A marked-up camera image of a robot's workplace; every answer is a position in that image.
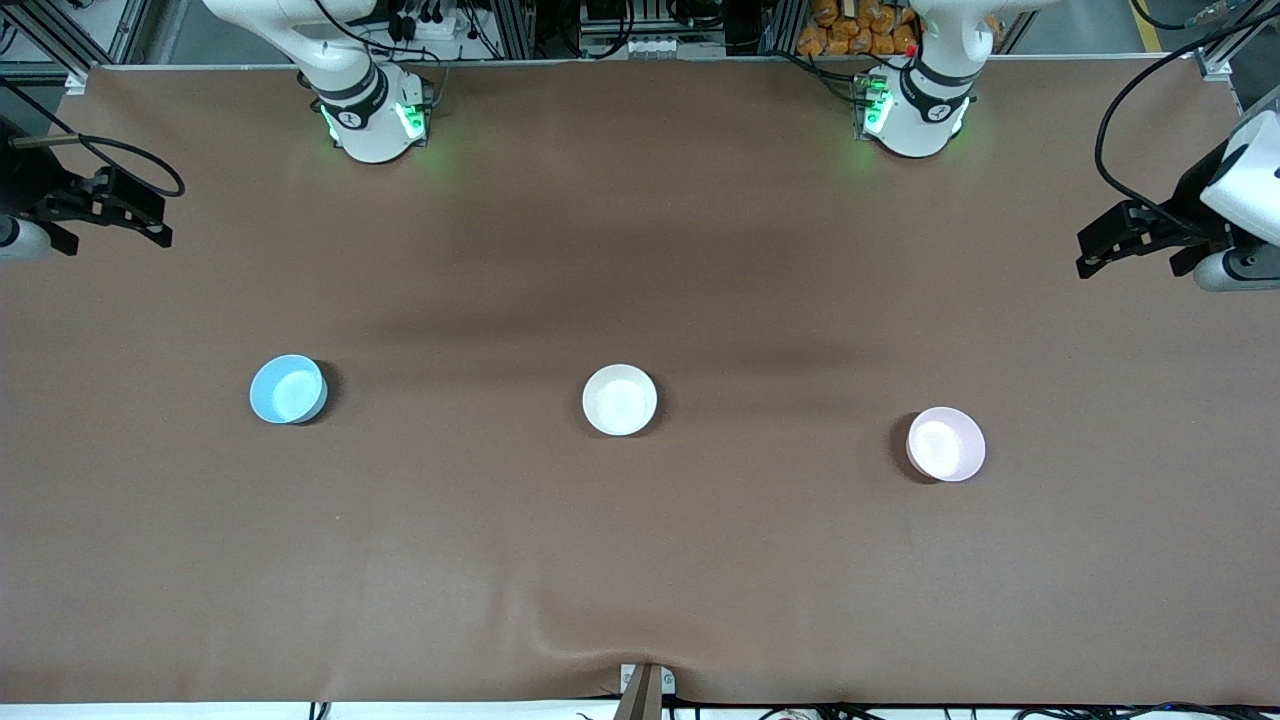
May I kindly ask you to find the pink bowl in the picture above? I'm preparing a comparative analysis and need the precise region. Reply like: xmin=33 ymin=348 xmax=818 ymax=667
xmin=906 ymin=406 xmax=987 ymax=483

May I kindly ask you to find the metal table edge bracket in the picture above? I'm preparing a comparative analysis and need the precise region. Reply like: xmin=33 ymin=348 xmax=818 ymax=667
xmin=619 ymin=662 xmax=677 ymax=697

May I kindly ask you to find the power strip with black plugs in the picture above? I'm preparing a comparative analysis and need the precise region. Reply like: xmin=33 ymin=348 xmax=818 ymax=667
xmin=388 ymin=0 xmax=483 ymax=61

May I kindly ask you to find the aluminium frame profile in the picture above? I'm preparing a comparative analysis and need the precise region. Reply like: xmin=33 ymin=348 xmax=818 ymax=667
xmin=1195 ymin=0 xmax=1280 ymax=113
xmin=0 ymin=0 xmax=153 ymax=83

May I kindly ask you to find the orange packets pile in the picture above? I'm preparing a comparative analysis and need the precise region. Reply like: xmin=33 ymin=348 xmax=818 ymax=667
xmin=796 ymin=0 xmax=923 ymax=57

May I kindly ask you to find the white power strip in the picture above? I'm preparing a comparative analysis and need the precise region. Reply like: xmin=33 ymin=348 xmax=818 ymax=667
xmin=614 ymin=35 xmax=693 ymax=60

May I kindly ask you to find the white bowl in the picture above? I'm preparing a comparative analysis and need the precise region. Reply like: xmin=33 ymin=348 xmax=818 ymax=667
xmin=582 ymin=364 xmax=659 ymax=438

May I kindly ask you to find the light blue bowl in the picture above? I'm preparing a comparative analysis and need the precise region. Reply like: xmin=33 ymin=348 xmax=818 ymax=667
xmin=249 ymin=354 xmax=329 ymax=425

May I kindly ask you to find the brown table mat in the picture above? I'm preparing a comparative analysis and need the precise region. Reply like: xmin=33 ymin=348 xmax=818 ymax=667
xmin=0 ymin=55 xmax=1280 ymax=707

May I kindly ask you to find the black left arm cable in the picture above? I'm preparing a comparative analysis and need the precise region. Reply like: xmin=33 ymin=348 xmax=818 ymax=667
xmin=1094 ymin=5 xmax=1280 ymax=241

